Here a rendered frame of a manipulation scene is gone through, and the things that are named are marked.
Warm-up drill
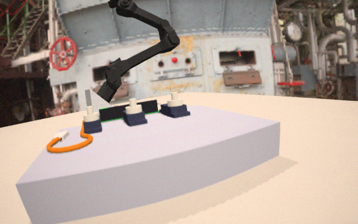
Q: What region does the black flat bar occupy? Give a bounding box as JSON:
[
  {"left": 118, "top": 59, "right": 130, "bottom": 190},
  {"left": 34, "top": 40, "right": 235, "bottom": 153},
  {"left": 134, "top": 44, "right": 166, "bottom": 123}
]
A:
[{"left": 99, "top": 100, "right": 159, "bottom": 123}]

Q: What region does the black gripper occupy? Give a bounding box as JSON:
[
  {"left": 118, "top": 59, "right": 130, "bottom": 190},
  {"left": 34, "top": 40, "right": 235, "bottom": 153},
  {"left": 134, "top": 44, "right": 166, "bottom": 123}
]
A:
[{"left": 108, "top": 1, "right": 118, "bottom": 9}]

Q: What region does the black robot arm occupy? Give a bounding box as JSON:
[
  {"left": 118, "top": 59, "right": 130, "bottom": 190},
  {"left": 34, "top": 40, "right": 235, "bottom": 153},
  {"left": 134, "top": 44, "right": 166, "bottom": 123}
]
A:
[{"left": 97, "top": 0, "right": 180, "bottom": 103}]

